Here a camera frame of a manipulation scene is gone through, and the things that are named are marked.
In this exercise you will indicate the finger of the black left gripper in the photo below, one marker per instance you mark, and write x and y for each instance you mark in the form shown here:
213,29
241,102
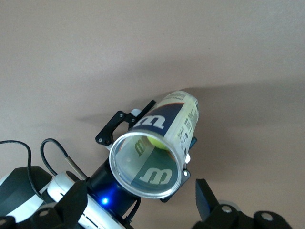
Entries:
114,124
177,190

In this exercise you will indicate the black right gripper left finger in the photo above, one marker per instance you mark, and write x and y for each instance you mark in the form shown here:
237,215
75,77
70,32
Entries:
69,210

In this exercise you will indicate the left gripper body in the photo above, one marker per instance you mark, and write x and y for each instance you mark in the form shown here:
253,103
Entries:
62,183

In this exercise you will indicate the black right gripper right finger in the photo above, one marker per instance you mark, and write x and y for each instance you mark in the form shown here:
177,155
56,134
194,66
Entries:
214,214

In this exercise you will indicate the yellow-green tennis ball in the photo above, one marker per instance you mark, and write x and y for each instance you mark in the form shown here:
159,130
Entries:
157,143

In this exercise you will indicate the clear Wilson tennis ball can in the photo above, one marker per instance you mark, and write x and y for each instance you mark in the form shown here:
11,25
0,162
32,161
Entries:
166,119

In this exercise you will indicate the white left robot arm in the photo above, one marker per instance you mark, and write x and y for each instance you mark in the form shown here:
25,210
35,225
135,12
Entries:
19,188

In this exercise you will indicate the brown table mat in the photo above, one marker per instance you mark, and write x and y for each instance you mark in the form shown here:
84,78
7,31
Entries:
71,47

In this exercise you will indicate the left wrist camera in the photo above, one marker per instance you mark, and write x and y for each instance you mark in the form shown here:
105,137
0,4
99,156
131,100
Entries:
104,188

